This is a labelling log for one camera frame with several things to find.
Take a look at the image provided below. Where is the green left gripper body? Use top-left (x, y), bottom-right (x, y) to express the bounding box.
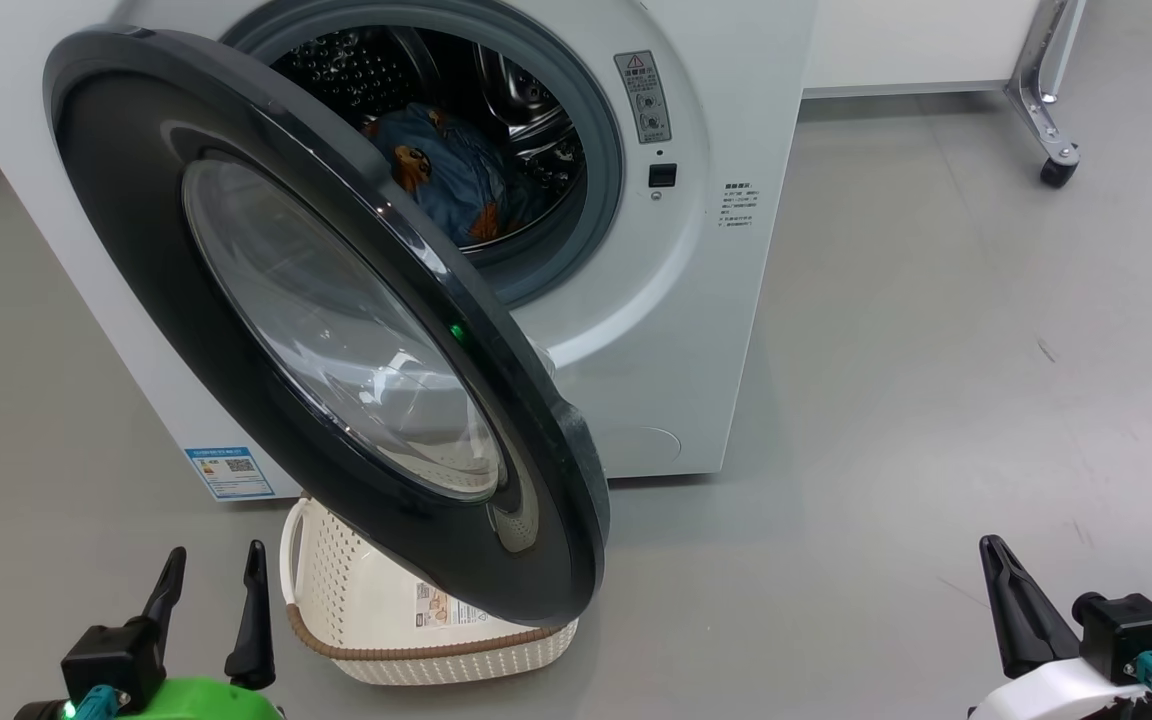
top-left (121, 677), bottom-right (287, 720)

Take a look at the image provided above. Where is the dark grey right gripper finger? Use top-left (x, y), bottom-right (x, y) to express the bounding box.
top-left (995, 539), bottom-right (1083, 674)
top-left (979, 535), bottom-right (1053, 680)

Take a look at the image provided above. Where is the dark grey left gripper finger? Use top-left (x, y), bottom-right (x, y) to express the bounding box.
top-left (225, 540), bottom-right (277, 691)
top-left (141, 546), bottom-right (188, 641)

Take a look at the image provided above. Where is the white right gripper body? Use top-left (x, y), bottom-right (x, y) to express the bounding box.
top-left (969, 658), bottom-right (1142, 720)

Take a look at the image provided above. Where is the dark round glass washer door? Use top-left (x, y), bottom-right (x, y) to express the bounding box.
top-left (43, 25), bottom-right (612, 630)

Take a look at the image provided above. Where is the light blue cartoon print garment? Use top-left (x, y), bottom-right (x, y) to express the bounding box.
top-left (366, 100), bottom-right (549, 247)

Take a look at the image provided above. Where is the white front-load washing machine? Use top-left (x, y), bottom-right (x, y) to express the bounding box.
top-left (0, 0), bottom-right (819, 502)

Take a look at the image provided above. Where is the perforated steel washer drum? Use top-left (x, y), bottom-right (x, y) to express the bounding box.
top-left (271, 26), bottom-right (588, 251)

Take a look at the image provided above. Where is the white perforated laundry basket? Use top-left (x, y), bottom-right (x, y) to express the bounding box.
top-left (279, 494), bottom-right (580, 687)

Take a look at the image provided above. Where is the blue energy label sticker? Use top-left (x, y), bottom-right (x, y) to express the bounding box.
top-left (184, 446), bottom-right (277, 502)

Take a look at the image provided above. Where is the white barcode label sticker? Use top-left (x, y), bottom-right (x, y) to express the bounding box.
top-left (414, 582), bottom-right (493, 630)

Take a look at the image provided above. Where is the small text label sticker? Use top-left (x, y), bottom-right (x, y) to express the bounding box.
top-left (719, 181), bottom-right (756, 230)

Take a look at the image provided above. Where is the grey metal caster leg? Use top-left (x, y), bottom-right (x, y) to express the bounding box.
top-left (1004, 0), bottom-right (1088, 190)

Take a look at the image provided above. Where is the white partition panel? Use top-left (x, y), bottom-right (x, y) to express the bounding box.
top-left (801, 0), bottom-right (1043, 99)

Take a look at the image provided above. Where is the grey warning sticker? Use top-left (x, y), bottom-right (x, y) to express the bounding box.
top-left (614, 51), bottom-right (674, 145)

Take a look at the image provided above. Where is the teal left cable connector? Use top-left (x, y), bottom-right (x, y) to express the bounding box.
top-left (70, 685), bottom-right (123, 720)

